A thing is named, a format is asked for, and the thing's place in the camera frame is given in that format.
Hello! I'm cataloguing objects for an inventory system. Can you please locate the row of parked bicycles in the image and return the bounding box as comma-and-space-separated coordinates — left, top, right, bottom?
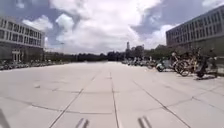
0, 58, 66, 71

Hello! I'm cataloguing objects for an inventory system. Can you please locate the robot's own part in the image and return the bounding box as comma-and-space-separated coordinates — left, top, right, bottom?
75, 117, 91, 128
137, 115, 153, 128

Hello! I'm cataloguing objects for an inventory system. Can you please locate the cluster of parked bicycles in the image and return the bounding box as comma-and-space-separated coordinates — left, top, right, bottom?
169, 47, 203, 78

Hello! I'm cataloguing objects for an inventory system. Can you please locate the dark parked scooter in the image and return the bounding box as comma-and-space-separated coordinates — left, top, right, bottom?
195, 48, 220, 80

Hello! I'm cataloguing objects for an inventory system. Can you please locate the dark grey office building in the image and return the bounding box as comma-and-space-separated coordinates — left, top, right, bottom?
165, 4, 224, 57

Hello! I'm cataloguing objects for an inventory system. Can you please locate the row of parked scooters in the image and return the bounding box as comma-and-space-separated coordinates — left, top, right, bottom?
121, 55, 172, 73

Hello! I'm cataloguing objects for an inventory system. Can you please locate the pale long office building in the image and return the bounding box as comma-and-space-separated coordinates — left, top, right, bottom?
0, 15, 46, 63

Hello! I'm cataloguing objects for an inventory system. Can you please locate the pale stone slab plaza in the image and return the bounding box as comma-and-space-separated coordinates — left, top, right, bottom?
0, 61, 224, 128

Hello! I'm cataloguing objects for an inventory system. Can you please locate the row of trees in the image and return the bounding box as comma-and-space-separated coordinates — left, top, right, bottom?
43, 44, 178, 63

